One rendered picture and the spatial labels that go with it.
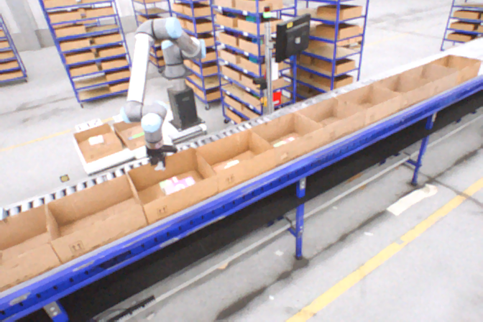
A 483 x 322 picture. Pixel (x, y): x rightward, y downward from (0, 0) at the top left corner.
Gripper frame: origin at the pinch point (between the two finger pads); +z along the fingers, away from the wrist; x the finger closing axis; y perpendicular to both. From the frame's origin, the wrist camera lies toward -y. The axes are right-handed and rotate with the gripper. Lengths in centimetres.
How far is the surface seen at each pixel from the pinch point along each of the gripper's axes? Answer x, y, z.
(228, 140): -1.1, -43.3, -1.2
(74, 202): -0.4, 47.7, 1.0
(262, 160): 27, -50, -6
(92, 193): -0.7, 38.6, 0.0
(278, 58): -50, -117, -17
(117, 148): -72, 15, 40
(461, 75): 28, -261, -5
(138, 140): -69, -1, 36
